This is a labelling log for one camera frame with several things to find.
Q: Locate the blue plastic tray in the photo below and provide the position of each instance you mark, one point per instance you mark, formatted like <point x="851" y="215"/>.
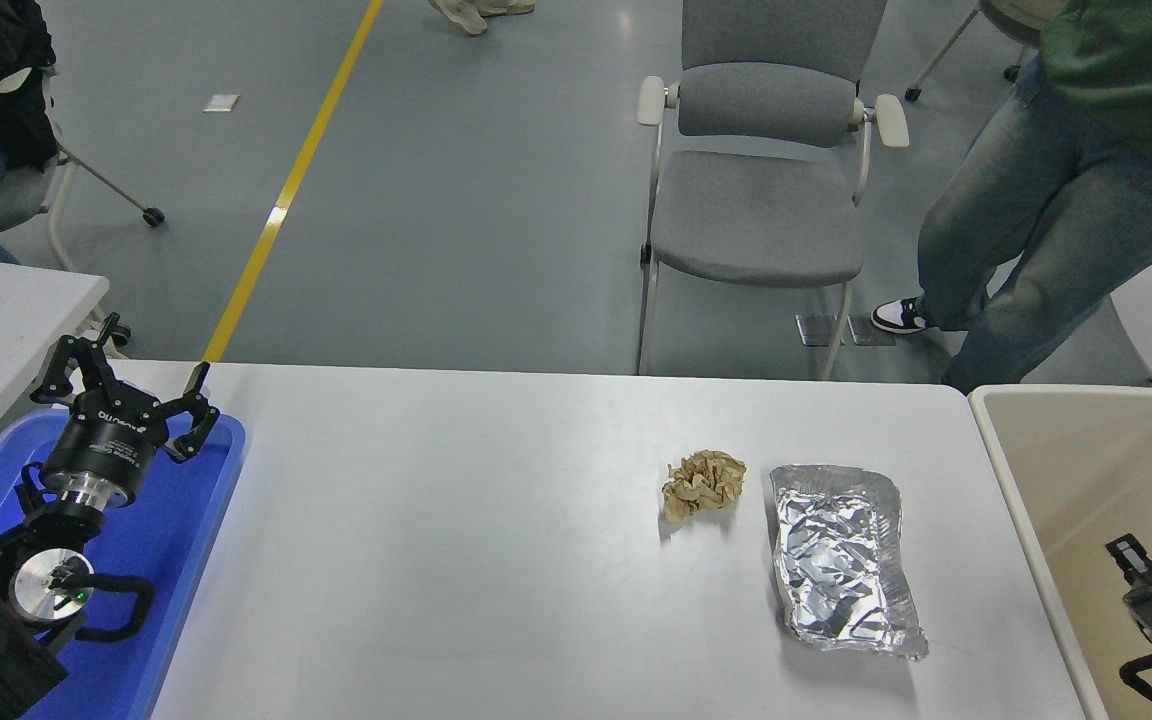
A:
<point x="166" y="540"/>

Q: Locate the metal floor plate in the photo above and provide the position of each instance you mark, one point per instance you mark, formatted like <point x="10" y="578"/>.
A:
<point x="866" y="338"/>
<point x="814" y="328"/>

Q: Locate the grey padded armchair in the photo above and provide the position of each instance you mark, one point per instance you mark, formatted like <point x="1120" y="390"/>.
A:
<point x="756" y="215"/>

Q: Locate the white-framed wheeled chair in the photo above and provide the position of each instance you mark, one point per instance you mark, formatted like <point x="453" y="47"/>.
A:
<point x="21" y="195"/>

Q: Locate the large pale bin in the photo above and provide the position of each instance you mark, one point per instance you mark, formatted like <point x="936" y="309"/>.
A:
<point x="1086" y="460"/>

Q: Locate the silver foil tray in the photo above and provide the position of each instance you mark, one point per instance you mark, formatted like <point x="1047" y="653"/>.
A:
<point x="831" y="555"/>

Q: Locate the tan paper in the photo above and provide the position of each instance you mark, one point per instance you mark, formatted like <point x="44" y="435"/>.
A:
<point x="704" y="483"/>

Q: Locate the white-legged wheeled chair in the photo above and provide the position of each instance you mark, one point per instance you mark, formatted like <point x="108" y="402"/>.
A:
<point x="941" y="50"/>

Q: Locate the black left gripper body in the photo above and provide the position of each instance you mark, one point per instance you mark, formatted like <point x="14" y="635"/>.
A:
<point x="106" y="440"/>

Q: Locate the standing person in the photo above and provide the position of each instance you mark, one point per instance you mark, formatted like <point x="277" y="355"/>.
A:
<point x="1056" y="200"/>

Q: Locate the person with light shoes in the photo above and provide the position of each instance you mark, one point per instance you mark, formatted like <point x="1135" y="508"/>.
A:
<point x="461" y="12"/>

